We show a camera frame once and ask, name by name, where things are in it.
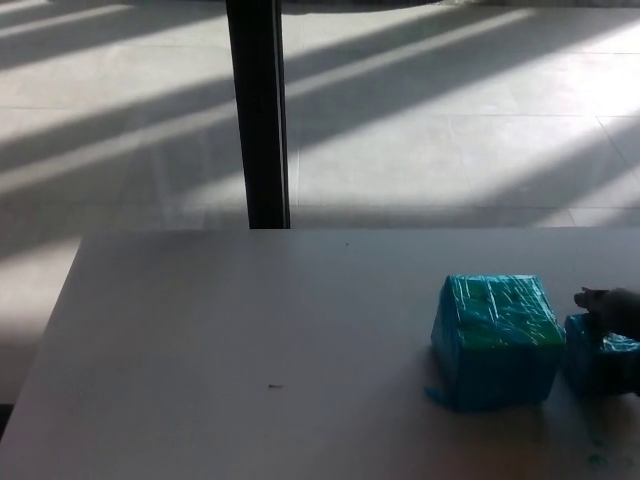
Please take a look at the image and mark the small blue taped cube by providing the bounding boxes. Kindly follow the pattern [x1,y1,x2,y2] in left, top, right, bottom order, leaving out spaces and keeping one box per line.
[562,312,640,399]

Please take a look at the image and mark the large blue taped cube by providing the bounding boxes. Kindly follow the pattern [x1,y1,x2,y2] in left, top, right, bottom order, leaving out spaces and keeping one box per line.
[422,272,567,413]

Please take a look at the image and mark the black vertical pillar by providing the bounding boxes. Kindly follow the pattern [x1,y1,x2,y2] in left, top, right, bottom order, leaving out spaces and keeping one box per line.
[224,0,292,230]

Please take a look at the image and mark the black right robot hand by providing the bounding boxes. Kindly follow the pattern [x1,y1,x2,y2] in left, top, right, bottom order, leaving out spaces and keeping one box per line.
[573,286,640,399]

